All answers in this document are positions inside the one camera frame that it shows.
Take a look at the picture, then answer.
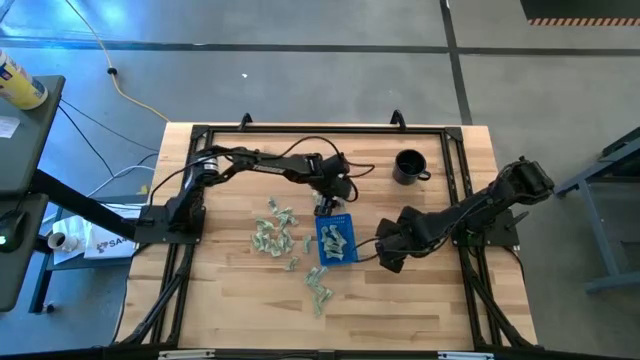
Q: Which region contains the black floor cable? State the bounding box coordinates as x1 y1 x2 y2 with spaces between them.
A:
57 104 119 179
57 98 160 154

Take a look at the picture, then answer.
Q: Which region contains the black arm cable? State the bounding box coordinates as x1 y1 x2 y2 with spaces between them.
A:
277 135 376 204
352 237 396 264

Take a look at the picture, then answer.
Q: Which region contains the yellow wipes canister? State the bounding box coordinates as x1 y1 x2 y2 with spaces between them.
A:
0 48 50 111

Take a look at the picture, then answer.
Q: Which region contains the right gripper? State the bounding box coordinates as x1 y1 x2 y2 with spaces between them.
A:
375 206 441 274

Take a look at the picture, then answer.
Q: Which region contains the black computer mouse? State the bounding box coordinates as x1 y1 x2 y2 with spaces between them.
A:
0 209 29 254

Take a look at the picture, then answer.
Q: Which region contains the white printed bag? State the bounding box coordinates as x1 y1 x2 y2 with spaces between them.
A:
51 213 139 261

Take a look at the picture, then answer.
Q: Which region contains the dark grey keyboard tray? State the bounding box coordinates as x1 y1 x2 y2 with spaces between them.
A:
0 192 50 314

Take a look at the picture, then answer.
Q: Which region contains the grey metal stand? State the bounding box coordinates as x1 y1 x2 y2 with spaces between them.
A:
552 127 640 296

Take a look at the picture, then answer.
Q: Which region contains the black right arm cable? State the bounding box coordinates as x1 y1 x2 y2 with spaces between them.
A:
352 237 396 264

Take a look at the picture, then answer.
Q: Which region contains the dark grey desk top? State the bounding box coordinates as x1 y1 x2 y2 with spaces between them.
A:
0 74 67 197

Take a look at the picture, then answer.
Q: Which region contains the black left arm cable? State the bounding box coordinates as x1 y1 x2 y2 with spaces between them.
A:
277 135 376 204

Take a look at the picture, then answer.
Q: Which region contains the yellow floor cable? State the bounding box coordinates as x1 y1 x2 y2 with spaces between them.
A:
63 0 171 123

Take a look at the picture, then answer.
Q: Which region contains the white paper note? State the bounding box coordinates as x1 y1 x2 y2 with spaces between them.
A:
0 115 21 140

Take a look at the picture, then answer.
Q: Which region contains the blue plastic basket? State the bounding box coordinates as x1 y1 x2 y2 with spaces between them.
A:
314 213 360 267

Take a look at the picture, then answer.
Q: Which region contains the white tape roll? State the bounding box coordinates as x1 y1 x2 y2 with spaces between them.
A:
47 230 80 253

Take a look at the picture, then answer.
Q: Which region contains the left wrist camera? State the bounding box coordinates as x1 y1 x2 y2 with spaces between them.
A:
322 153 351 176

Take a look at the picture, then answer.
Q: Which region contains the white strip bracket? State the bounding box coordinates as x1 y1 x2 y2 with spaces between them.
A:
158 349 216 360
438 351 495 360

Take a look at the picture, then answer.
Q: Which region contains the white floor cable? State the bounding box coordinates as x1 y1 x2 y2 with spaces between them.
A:
87 164 157 199

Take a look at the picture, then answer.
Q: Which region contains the black diagonal bar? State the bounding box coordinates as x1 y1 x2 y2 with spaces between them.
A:
30 168 151 242

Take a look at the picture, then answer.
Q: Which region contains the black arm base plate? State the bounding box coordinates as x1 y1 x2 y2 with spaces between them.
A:
449 208 521 249
133 203 207 246

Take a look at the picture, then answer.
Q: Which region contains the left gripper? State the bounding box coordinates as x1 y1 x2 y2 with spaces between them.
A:
309 153 359 217

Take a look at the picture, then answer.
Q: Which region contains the dark mug with handle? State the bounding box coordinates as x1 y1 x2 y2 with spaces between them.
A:
392 148 432 186

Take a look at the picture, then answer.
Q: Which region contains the hazard-striped black mat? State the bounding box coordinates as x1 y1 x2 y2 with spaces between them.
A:
519 0 640 27

